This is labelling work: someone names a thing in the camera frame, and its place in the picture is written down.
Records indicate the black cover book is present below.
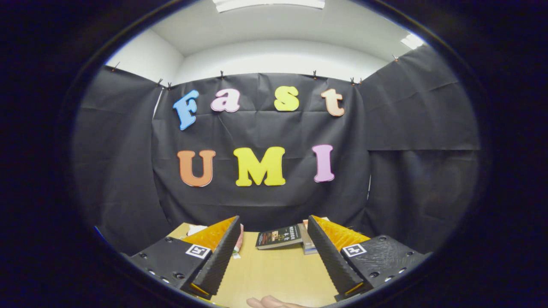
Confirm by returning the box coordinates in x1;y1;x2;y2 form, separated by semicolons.
256;225;303;250

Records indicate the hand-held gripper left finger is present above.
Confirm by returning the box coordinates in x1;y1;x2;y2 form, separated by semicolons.
128;215;241;299

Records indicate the small ceiling light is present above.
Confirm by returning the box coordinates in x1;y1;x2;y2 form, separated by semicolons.
400;33;425;50

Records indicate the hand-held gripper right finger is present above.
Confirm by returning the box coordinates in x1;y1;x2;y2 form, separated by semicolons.
307;215;429;301

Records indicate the watermelon slice plush toy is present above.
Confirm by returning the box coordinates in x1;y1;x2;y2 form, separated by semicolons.
233;223;245;259

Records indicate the long ceiling light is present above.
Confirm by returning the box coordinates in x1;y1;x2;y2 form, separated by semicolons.
213;0;326;13

